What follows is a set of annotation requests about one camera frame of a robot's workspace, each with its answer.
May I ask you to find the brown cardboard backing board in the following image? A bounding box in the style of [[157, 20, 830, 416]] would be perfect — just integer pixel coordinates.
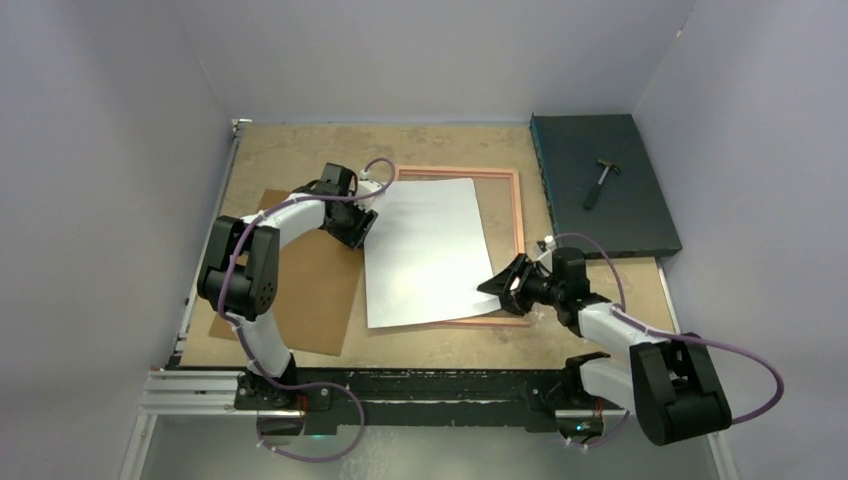
[[198, 216, 364, 356]]

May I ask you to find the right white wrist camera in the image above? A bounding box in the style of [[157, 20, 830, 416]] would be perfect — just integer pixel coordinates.
[[534, 235, 557, 265]]

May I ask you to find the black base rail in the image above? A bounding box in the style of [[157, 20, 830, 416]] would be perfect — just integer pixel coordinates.
[[234, 367, 615, 435]]

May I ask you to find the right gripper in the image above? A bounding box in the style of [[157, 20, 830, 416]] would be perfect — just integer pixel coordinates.
[[477, 253, 564, 316]]

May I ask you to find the dark blue box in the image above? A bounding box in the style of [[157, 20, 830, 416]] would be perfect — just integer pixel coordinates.
[[529, 114, 682, 259]]

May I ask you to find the small hammer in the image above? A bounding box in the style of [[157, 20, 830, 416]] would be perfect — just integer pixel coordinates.
[[582, 159, 621, 211]]

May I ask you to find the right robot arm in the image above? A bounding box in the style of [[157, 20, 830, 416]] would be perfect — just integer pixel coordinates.
[[477, 247, 732, 446]]

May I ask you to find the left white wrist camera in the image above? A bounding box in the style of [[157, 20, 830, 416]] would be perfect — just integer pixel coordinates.
[[355, 169, 384, 211]]

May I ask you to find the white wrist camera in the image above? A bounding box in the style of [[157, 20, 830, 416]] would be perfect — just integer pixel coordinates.
[[534, 235, 557, 265], [355, 169, 384, 211]]

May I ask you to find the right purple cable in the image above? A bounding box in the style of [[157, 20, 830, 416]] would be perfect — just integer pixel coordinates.
[[543, 231, 786, 453]]

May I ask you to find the pink picture frame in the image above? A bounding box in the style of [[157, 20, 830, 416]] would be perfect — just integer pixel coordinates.
[[392, 165, 533, 329]]

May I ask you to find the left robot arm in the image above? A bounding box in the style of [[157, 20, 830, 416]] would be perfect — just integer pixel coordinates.
[[196, 161, 396, 409]]

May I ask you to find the seascape photo print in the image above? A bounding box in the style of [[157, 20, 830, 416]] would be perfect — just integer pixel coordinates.
[[364, 178, 500, 329]]

